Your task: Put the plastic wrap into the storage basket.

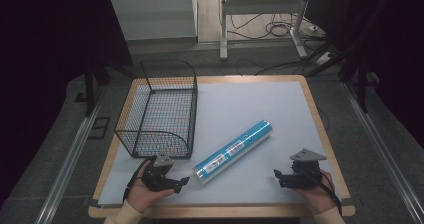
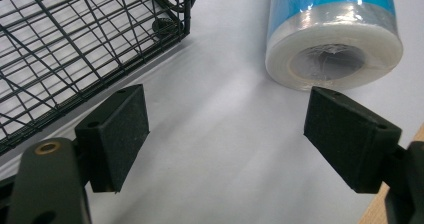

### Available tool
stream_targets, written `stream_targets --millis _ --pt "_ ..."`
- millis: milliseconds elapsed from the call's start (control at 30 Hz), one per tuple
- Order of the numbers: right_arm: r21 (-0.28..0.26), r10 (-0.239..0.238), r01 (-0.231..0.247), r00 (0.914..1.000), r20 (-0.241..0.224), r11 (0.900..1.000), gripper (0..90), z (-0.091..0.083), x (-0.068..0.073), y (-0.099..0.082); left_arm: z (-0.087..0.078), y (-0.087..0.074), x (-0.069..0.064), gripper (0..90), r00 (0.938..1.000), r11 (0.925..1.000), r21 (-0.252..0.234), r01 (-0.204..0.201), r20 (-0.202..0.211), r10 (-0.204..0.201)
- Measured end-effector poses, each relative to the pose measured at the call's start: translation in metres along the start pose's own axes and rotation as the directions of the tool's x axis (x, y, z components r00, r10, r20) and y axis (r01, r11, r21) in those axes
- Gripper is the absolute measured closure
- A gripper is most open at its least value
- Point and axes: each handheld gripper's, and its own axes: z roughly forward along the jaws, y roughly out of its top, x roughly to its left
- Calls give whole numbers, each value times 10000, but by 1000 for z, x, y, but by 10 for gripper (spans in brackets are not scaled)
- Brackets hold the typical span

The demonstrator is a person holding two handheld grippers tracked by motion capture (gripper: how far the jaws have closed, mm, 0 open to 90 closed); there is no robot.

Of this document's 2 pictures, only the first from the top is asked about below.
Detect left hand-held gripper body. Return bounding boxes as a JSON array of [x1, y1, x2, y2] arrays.
[[141, 154, 184, 193]]

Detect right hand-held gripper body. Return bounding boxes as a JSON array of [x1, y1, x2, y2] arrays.
[[277, 148, 328, 190]]

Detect blue cylindrical roll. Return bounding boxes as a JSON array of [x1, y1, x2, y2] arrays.
[[192, 119, 274, 186]]

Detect black wire mesh basket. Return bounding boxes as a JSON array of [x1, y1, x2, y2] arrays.
[[114, 59, 199, 160]]

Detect person's left hand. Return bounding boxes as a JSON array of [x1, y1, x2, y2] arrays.
[[127, 160, 176, 214]]

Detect person's right hand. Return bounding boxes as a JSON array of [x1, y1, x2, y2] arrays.
[[291, 170, 337, 215]]

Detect light blue table mat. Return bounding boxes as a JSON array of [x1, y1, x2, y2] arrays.
[[98, 80, 343, 207]]

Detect black stand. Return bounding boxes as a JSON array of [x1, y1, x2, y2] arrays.
[[306, 43, 381, 114], [73, 61, 138, 118]]

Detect white power strip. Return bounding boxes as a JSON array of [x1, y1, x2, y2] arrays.
[[315, 51, 335, 66]]

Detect grey partition panel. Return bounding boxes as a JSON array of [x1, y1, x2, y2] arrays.
[[108, 0, 198, 42]]

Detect aluminium rail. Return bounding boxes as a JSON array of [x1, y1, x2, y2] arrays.
[[341, 81, 424, 224], [34, 93, 105, 224]]

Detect black floor cables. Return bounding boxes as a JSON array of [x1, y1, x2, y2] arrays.
[[229, 0, 331, 77]]

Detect white metal desk frame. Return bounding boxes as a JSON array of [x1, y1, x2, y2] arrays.
[[218, 0, 314, 61]]

